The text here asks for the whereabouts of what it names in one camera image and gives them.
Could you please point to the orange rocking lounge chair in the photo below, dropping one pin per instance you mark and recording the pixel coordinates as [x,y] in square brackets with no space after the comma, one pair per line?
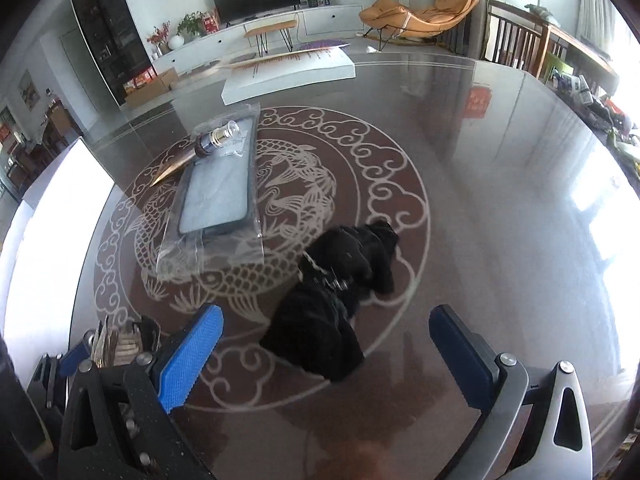
[392,20]

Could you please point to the black velvet pouch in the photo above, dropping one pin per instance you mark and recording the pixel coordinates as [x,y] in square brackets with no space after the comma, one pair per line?
[312,325]

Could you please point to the black glass display cabinet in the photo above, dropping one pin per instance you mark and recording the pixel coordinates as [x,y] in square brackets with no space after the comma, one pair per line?
[113,41]

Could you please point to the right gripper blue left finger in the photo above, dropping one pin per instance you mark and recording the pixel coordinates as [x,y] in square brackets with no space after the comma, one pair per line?
[156,388]

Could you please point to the brown cardboard carton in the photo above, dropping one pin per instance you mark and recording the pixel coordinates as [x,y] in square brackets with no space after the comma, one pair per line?
[149,86]

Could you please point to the dining table with chairs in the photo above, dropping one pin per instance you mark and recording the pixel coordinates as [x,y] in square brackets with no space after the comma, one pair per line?
[23,159]

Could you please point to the green potted plant left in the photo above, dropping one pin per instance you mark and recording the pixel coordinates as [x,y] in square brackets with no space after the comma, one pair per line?
[191,26]

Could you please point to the phone case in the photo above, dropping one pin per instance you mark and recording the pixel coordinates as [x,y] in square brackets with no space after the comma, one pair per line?
[212,224]

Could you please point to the large white cardboard box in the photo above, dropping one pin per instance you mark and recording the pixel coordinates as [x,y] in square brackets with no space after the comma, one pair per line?
[44,253]

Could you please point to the rhinestone bow hair clip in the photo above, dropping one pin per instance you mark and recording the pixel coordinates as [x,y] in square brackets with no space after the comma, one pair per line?
[116,345]

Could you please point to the red flower vase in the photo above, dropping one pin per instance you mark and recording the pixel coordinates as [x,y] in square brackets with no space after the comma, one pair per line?
[159,38]

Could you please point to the small wooden bench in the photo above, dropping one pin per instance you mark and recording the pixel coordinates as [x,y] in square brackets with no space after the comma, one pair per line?
[260,35]

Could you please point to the gold cosmetic tube clear cap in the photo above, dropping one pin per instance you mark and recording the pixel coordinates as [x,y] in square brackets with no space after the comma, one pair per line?
[206,144]

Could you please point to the purple round floor mat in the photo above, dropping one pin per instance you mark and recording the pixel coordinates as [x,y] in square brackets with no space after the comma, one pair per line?
[323,44]

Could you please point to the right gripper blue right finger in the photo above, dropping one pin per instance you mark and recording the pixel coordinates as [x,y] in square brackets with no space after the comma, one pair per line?
[494,384]

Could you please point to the white tv cabinet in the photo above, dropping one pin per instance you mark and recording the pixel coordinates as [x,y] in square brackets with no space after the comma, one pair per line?
[273,33]

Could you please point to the dark wooden chair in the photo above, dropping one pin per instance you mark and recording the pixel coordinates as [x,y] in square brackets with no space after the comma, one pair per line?
[514,37]

